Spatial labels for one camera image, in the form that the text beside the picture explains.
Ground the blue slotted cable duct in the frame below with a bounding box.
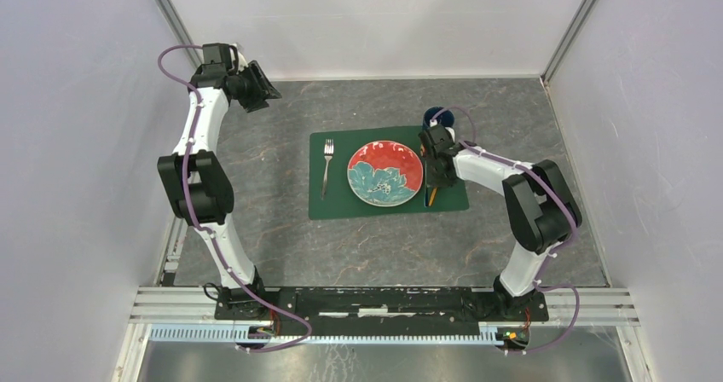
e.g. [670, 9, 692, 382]
[149, 324, 512, 347]

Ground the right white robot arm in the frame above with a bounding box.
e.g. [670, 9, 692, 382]
[419, 124, 581, 321]

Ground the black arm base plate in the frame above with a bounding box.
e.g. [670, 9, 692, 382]
[204, 283, 550, 337]

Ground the red teal floral plate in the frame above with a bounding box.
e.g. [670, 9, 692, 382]
[346, 140, 424, 208]

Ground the dark blue mug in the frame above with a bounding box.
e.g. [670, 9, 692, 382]
[421, 107, 456, 140]

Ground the aluminium frame rail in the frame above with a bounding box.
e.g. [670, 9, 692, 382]
[130, 287, 640, 327]

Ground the silver metal fork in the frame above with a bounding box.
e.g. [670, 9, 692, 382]
[321, 138, 334, 200]

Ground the yellow pencil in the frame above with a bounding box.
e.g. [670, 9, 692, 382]
[426, 188, 437, 207]

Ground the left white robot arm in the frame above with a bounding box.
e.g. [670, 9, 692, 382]
[157, 43, 281, 321]

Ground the green rectangular placemat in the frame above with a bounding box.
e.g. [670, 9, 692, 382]
[309, 125, 469, 220]

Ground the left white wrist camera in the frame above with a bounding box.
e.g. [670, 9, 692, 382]
[229, 43, 248, 72]

